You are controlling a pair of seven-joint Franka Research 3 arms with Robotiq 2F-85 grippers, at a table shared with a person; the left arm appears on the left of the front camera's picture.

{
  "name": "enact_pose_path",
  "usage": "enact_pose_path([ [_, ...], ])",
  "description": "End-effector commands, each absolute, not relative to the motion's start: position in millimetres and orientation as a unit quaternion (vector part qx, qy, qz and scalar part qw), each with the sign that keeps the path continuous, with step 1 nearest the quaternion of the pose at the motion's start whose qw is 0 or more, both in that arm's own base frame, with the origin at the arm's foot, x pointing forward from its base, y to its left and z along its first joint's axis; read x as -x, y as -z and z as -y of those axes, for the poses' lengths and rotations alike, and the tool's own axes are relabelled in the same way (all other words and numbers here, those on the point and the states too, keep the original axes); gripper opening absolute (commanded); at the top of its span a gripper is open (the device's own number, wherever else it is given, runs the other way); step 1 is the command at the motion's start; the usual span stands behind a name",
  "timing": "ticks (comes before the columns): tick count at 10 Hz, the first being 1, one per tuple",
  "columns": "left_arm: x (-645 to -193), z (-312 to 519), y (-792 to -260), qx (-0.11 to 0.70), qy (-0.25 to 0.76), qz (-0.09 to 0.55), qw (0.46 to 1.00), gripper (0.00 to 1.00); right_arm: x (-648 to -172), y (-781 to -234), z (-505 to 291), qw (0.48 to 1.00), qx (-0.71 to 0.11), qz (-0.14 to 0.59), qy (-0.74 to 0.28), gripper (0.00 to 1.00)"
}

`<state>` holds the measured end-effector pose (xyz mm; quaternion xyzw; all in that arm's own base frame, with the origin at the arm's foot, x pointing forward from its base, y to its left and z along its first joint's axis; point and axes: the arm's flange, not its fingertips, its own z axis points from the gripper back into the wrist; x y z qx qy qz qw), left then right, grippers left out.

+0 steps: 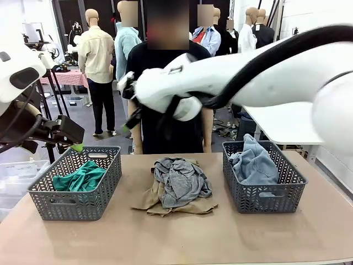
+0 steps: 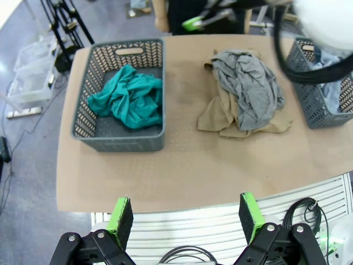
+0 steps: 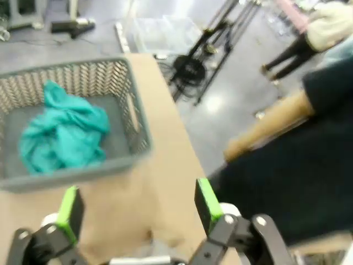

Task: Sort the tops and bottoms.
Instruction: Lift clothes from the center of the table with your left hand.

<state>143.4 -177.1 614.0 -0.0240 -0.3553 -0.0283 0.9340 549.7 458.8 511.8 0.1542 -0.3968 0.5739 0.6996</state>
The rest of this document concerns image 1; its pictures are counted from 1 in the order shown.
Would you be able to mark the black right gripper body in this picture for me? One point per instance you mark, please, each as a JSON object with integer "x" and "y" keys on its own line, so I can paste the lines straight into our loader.
{"x": 131, "y": 95}

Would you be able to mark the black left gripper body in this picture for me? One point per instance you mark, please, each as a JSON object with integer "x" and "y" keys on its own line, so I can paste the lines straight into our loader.
{"x": 16, "y": 121}

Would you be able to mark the teal green top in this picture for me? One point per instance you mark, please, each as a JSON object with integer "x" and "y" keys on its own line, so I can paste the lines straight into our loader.
{"x": 82, "y": 176}

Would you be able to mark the grey melange top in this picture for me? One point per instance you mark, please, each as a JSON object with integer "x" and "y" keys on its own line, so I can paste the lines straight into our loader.
{"x": 179, "y": 182}

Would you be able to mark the beige short-sleeved shirt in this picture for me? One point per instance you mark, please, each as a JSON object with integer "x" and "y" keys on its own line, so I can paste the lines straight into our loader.
{"x": 198, "y": 209}

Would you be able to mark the light blue denim shorts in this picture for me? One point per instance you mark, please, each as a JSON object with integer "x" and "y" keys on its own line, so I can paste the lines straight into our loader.
{"x": 259, "y": 168}

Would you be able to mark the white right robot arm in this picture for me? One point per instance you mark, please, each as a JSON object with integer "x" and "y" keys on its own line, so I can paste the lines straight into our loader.
{"x": 275, "y": 77}

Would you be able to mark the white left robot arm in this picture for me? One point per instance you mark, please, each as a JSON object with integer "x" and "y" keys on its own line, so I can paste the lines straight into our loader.
{"x": 16, "y": 71}

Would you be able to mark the person's right hand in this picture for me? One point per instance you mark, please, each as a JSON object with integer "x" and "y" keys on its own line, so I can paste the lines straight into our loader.
{"x": 138, "y": 149}

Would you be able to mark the person's left hand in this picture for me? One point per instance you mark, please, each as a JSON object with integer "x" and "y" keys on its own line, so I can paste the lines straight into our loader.
{"x": 207, "y": 145}

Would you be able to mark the mannequin in light-blue fleece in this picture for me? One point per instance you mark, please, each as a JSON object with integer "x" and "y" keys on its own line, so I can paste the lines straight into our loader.
{"x": 124, "y": 47}

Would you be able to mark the table with pink cloth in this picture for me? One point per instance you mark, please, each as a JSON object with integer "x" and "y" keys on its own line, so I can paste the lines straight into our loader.
{"x": 69, "y": 78}

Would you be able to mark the mannequin in cream shirt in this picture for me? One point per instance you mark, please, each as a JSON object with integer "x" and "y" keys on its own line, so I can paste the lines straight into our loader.
{"x": 96, "y": 55}

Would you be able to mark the clear plastic storage box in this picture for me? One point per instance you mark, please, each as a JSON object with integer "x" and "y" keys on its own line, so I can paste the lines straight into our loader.
{"x": 19, "y": 179}

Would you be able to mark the person in black T-shirt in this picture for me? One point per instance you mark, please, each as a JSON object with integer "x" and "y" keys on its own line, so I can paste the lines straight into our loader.
{"x": 190, "y": 138}

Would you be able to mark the grey plastic lattice basket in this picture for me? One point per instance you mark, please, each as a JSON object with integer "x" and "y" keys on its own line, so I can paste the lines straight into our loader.
{"x": 264, "y": 201}
{"x": 77, "y": 212}

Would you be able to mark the mannequin in blue shirt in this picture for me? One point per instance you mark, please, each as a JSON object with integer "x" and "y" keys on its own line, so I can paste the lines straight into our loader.
{"x": 212, "y": 38}

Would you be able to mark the mannequin in white shirt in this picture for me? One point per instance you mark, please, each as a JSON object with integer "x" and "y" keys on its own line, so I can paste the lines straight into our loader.
{"x": 245, "y": 41}

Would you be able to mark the mannequin in black jacket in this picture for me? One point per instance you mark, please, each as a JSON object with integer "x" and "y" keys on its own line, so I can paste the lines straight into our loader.
{"x": 264, "y": 36}

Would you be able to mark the white desk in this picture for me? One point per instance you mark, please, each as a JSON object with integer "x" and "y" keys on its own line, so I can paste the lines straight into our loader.
{"x": 284, "y": 124}

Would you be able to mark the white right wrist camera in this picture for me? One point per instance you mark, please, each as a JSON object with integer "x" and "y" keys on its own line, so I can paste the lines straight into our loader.
{"x": 125, "y": 80}

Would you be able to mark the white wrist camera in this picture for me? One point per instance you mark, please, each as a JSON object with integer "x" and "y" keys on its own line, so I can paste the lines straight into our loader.
{"x": 46, "y": 60}
{"x": 125, "y": 80}

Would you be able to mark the black camera tripod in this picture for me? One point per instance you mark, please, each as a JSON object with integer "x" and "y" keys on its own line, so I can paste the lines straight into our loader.
{"x": 51, "y": 156}

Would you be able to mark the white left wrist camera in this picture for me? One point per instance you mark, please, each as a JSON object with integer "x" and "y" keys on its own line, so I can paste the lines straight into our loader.
{"x": 46, "y": 60}

